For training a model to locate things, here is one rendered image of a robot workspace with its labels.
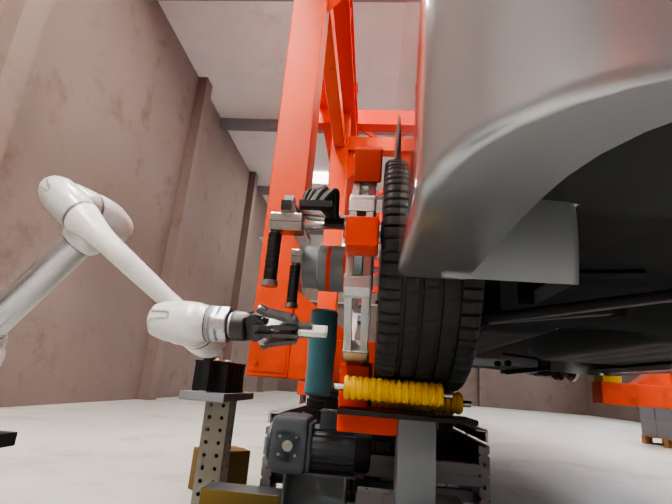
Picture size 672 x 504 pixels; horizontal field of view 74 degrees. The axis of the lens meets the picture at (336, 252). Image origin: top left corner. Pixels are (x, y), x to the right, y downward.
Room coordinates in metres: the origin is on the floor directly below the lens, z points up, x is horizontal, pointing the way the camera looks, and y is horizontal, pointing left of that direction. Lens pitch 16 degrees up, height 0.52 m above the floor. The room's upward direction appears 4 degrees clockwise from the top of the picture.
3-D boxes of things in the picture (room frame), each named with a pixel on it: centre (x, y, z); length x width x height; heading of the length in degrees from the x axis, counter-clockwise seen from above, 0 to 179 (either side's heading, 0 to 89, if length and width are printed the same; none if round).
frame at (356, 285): (1.30, -0.08, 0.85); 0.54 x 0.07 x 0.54; 174
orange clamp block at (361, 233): (0.98, -0.06, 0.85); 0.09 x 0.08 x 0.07; 174
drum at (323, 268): (1.30, -0.01, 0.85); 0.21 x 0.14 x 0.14; 84
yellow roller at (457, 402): (1.28, -0.25, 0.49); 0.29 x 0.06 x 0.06; 84
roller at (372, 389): (1.17, -0.17, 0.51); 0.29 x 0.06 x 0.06; 84
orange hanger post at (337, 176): (3.76, 0.05, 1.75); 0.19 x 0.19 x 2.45; 84
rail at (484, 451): (3.01, -0.73, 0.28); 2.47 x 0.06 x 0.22; 174
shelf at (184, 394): (1.93, 0.43, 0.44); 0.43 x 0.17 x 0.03; 174
